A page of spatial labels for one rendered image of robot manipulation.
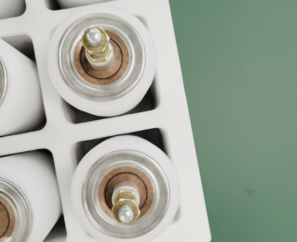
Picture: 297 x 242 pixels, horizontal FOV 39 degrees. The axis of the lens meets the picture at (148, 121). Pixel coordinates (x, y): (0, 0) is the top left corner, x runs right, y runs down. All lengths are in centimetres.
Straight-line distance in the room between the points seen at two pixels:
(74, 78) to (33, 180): 10
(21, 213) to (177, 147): 17
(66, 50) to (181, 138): 15
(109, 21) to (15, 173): 15
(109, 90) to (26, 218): 13
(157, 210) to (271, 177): 32
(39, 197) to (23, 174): 2
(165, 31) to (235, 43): 22
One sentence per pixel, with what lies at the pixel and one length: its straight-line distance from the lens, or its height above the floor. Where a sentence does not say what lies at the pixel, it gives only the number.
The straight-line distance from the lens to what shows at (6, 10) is 48.
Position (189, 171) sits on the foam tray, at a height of 18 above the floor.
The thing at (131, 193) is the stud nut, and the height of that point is 29.
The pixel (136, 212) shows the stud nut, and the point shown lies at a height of 33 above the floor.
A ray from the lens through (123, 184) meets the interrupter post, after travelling 34.
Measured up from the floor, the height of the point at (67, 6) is 14.
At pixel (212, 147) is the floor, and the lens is 63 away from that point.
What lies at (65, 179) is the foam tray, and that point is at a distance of 44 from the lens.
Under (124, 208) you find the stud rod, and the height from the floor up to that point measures 34.
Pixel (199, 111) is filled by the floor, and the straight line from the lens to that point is 62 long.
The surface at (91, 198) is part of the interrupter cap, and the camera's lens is 37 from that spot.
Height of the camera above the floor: 61
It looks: 87 degrees down
